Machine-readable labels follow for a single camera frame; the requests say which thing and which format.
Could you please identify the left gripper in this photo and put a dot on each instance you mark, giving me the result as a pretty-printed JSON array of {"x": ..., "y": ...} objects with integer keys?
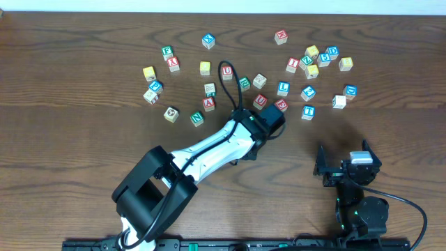
[{"x": 262, "y": 143}]

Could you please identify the yellow block upper right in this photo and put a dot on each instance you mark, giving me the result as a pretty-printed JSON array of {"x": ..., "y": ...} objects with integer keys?
[{"x": 312, "y": 52}]

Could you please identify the blue P block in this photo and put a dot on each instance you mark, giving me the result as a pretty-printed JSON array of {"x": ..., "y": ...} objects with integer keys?
[{"x": 156, "y": 87}]

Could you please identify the red A block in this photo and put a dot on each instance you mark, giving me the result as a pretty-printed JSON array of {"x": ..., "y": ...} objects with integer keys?
[{"x": 208, "y": 104}]

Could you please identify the red block top right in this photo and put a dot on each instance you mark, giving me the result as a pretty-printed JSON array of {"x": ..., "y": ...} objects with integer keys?
[{"x": 281, "y": 37}]

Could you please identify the blue 5 block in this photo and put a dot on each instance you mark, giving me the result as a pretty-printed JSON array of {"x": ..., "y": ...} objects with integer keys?
[{"x": 323, "y": 60}]

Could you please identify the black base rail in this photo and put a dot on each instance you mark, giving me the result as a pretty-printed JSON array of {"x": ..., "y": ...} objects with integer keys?
[{"x": 304, "y": 243}]

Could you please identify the blue D block upper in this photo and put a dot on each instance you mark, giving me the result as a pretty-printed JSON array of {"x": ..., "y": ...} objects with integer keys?
[{"x": 333, "y": 52}]

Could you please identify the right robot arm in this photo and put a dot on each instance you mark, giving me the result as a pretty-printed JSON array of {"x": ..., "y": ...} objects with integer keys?
[{"x": 362, "y": 218}]

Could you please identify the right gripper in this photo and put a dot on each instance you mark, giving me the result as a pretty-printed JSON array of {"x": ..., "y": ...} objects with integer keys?
[{"x": 336, "y": 175}]

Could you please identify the white picture block middle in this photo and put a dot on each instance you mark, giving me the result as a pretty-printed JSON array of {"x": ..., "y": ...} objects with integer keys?
[{"x": 259, "y": 81}]

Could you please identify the green Z block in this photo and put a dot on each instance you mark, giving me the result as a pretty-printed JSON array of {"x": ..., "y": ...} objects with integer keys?
[{"x": 305, "y": 61}]

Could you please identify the white red block left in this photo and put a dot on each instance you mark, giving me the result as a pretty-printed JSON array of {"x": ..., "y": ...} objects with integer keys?
[{"x": 150, "y": 96}]

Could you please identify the yellow block below Z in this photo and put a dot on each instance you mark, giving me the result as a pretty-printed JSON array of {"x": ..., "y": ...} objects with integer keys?
[{"x": 311, "y": 71}]

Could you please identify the white green picture block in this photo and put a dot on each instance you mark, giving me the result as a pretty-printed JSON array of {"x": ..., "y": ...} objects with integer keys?
[{"x": 210, "y": 90}]

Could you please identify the blue 2 block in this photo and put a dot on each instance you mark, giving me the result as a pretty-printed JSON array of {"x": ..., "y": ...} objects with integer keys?
[{"x": 308, "y": 93}]

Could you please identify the red I block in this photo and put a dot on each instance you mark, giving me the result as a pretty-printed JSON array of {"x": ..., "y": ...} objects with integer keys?
[{"x": 292, "y": 65}]

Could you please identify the blue X block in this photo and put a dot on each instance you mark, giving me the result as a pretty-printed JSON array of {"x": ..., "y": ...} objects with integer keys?
[{"x": 208, "y": 41}]

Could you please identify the green N block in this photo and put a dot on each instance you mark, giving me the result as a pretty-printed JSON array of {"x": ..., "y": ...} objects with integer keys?
[{"x": 197, "y": 118}]

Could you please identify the green R block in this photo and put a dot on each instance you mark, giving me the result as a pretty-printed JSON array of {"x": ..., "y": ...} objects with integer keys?
[{"x": 244, "y": 84}]

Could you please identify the white face picture block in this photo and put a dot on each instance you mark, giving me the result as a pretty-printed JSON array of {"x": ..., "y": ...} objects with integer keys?
[{"x": 171, "y": 114}]

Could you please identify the red u block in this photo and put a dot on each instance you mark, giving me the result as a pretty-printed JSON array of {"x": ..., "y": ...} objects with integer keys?
[
  {"x": 260, "y": 101},
  {"x": 227, "y": 72}
]

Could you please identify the blue D block right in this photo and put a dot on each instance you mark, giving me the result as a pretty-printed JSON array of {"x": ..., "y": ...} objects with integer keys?
[{"x": 350, "y": 92}]

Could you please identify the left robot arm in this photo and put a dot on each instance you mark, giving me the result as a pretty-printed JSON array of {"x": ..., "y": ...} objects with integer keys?
[{"x": 156, "y": 191}]

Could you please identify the yellow block upper middle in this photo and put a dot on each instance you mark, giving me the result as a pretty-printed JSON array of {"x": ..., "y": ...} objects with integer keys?
[{"x": 204, "y": 67}]

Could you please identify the blue d block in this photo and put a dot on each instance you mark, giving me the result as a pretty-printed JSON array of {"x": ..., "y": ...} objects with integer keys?
[
  {"x": 333, "y": 52},
  {"x": 350, "y": 92}
]

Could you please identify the yellow block far left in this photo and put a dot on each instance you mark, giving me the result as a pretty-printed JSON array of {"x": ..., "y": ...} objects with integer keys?
[{"x": 149, "y": 74}]

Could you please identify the red U block lower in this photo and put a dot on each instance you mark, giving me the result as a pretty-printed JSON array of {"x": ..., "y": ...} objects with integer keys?
[{"x": 260, "y": 101}]

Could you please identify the blue T block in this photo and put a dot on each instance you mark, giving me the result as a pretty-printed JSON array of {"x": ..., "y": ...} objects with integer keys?
[{"x": 308, "y": 112}]

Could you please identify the red U block upper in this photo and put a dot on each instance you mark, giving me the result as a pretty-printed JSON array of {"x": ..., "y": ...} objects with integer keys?
[{"x": 227, "y": 72}]

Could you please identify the blue L block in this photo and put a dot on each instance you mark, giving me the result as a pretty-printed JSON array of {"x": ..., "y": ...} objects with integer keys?
[{"x": 283, "y": 89}]

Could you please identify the yellow 8 block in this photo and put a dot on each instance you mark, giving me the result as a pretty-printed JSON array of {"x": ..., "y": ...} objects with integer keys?
[{"x": 345, "y": 64}]

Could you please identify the red E block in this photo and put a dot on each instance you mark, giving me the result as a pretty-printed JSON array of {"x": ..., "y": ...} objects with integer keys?
[{"x": 281, "y": 104}]

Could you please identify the red Y block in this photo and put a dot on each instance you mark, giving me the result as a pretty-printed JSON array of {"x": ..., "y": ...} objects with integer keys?
[{"x": 173, "y": 64}]

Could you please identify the white block right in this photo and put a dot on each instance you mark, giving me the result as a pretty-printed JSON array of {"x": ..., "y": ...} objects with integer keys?
[{"x": 338, "y": 102}]

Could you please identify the green F block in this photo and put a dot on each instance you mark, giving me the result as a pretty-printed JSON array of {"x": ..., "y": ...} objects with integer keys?
[{"x": 167, "y": 52}]

